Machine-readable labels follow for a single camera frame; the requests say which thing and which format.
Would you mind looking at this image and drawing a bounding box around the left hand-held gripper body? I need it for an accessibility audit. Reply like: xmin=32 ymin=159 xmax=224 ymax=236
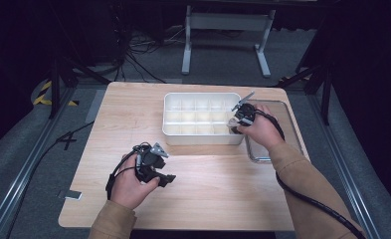
xmin=134 ymin=141 xmax=170 ymax=184

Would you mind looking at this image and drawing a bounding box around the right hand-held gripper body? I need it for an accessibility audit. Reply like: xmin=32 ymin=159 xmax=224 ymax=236
xmin=230 ymin=91 xmax=258 ymax=127

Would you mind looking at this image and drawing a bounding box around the white compartment storage box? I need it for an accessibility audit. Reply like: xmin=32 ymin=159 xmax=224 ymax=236
xmin=161 ymin=92 xmax=246 ymax=146

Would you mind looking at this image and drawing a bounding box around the person's right hand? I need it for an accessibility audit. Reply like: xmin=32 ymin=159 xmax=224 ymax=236
xmin=237 ymin=104 xmax=286 ymax=152

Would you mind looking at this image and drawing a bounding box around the person's left hand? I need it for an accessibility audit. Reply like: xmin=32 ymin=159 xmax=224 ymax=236
xmin=109 ymin=153 xmax=161 ymax=210

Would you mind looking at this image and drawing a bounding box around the clear rectangular tray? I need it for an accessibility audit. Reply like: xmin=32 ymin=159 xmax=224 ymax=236
xmin=244 ymin=99 xmax=305 ymax=164

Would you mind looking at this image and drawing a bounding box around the black tripod stand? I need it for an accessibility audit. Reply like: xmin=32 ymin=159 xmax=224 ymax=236
xmin=276 ymin=61 xmax=334 ymax=126
xmin=48 ymin=54 xmax=111 ymax=120

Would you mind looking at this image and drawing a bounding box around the small white card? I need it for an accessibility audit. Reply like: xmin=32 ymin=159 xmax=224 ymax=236
xmin=57 ymin=189 xmax=84 ymax=201

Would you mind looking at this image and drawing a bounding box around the yellow and black floor tape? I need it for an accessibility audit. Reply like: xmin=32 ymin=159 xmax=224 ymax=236
xmin=32 ymin=80 xmax=81 ymax=108

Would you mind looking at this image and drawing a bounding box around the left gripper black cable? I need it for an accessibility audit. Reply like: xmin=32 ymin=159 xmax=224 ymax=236
xmin=104 ymin=141 xmax=151 ymax=201

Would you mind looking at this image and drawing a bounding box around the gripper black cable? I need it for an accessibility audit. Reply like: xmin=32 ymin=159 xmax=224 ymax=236
xmin=104 ymin=141 xmax=151 ymax=201
xmin=254 ymin=109 xmax=367 ymax=239

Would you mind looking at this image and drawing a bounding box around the black floor cable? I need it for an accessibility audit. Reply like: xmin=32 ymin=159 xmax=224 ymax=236
xmin=3 ymin=120 xmax=96 ymax=239

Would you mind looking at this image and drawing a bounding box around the grey metal stand frame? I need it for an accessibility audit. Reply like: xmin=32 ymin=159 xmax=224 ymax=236
xmin=180 ymin=4 xmax=278 ymax=80

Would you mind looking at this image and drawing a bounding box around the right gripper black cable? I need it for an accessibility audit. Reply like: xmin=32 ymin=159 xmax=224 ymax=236
xmin=254 ymin=109 xmax=367 ymax=239

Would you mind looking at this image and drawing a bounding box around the bundle of black cables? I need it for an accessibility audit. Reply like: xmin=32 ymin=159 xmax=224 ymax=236
xmin=111 ymin=13 xmax=168 ymax=85

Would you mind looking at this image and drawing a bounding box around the aluminium floor rail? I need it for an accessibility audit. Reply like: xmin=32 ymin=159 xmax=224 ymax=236
xmin=306 ymin=94 xmax=385 ymax=239
xmin=0 ymin=85 xmax=79 ymax=239

